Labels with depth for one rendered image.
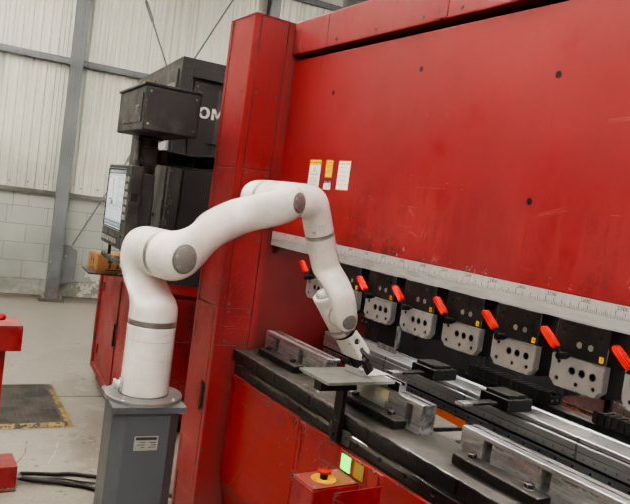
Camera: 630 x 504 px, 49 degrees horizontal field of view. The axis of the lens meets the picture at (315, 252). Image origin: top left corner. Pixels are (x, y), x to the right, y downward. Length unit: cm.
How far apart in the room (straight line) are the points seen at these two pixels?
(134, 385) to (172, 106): 153
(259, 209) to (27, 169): 713
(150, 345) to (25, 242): 723
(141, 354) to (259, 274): 136
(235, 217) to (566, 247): 84
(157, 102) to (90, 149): 596
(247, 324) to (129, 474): 138
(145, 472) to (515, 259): 109
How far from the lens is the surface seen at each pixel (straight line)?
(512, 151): 197
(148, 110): 296
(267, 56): 302
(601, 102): 182
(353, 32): 269
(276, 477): 273
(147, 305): 171
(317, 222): 204
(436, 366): 248
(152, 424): 176
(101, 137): 893
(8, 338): 349
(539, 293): 185
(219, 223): 178
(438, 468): 198
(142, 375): 174
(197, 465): 315
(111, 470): 180
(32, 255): 892
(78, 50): 879
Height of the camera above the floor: 153
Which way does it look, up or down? 4 degrees down
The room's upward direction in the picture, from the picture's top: 8 degrees clockwise
